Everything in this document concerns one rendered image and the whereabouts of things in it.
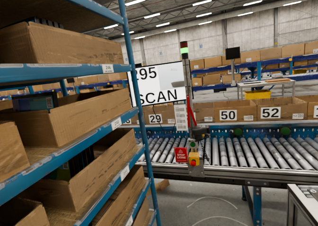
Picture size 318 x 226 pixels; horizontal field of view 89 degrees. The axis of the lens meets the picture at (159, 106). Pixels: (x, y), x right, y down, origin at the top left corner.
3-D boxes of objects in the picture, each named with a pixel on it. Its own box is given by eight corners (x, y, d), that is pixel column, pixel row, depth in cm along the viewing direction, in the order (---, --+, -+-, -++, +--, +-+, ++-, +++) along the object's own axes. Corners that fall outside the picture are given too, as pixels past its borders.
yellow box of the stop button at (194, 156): (189, 166, 116) (188, 157, 114) (190, 160, 124) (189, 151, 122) (210, 168, 111) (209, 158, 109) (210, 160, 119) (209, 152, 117)
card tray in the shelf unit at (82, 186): (76, 213, 45) (67, 182, 43) (7, 200, 55) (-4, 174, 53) (137, 145, 83) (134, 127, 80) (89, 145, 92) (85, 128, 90)
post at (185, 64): (189, 176, 126) (175, 60, 108) (189, 172, 131) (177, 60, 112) (204, 178, 123) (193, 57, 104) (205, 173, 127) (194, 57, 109)
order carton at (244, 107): (215, 123, 171) (213, 108, 167) (214, 115, 198) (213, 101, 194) (257, 122, 158) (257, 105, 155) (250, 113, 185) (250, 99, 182)
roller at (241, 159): (241, 172, 117) (241, 166, 116) (232, 141, 165) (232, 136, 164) (249, 173, 116) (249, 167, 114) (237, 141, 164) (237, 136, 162)
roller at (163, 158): (157, 161, 136) (163, 164, 135) (171, 136, 184) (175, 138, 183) (155, 166, 138) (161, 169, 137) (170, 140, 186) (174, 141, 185)
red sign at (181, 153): (175, 162, 126) (173, 147, 124) (175, 161, 127) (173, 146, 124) (196, 163, 121) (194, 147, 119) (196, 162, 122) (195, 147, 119)
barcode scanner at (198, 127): (212, 141, 108) (208, 126, 107) (194, 143, 112) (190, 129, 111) (212, 136, 114) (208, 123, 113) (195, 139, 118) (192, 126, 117)
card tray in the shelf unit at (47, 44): (39, 67, 37) (25, 20, 35) (-36, 82, 47) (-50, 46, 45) (125, 65, 74) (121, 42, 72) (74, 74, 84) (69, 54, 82)
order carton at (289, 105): (257, 122, 158) (257, 105, 155) (250, 113, 185) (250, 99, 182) (306, 120, 146) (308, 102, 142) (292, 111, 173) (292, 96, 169)
